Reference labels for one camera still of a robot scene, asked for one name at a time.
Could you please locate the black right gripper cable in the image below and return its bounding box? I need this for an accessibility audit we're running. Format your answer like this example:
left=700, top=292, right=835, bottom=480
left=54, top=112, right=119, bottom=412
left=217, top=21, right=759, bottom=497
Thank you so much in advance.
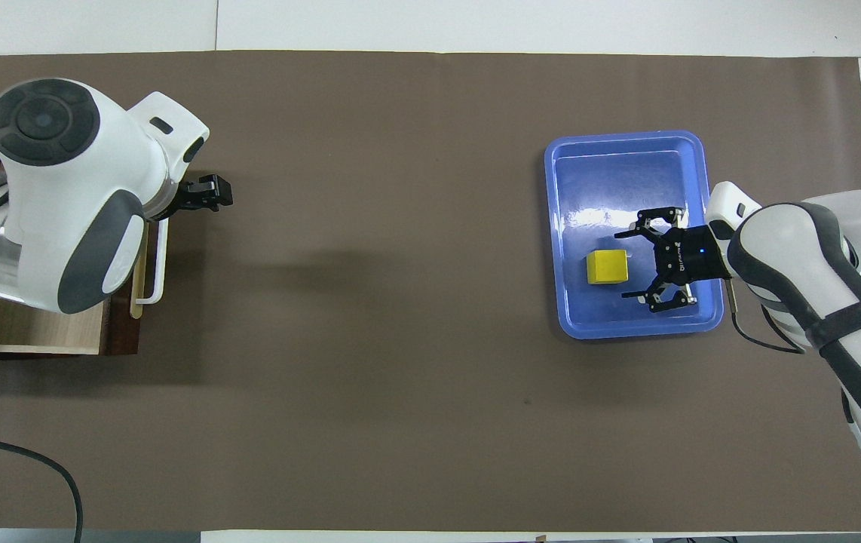
left=727, top=281, right=808, bottom=355

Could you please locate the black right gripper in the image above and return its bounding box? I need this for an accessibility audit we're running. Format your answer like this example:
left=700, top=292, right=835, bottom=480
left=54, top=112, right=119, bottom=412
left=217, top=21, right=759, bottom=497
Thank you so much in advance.
left=614, top=207, right=733, bottom=314

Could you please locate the wooden drawer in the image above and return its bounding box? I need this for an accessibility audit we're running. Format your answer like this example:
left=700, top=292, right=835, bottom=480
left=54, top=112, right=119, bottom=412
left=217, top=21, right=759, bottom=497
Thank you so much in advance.
left=0, top=215, right=158, bottom=357

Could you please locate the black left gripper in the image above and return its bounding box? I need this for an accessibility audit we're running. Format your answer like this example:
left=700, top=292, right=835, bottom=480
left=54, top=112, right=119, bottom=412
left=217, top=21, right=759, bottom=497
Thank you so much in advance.
left=150, top=173, right=234, bottom=221

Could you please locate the black loose cable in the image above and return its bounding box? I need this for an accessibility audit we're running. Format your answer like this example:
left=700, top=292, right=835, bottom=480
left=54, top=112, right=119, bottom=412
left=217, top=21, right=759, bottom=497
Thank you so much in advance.
left=0, top=432, right=83, bottom=523

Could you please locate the yellow cube block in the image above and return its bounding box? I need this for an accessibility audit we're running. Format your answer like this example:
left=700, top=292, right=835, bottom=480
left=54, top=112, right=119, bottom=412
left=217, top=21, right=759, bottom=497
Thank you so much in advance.
left=587, top=250, right=630, bottom=286

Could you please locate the brown paper table mat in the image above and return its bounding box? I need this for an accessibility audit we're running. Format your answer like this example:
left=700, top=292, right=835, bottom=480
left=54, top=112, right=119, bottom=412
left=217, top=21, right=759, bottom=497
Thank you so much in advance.
left=0, top=50, right=861, bottom=532

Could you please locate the white drawer handle beige plate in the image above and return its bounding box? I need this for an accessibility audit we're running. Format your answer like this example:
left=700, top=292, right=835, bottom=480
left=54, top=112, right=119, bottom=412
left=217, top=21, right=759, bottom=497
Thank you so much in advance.
left=131, top=215, right=170, bottom=320

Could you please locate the blue plastic tray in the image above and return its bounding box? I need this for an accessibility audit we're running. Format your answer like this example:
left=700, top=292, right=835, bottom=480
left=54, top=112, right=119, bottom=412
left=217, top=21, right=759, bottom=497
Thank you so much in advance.
left=544, top=130, right=725, bottom=340

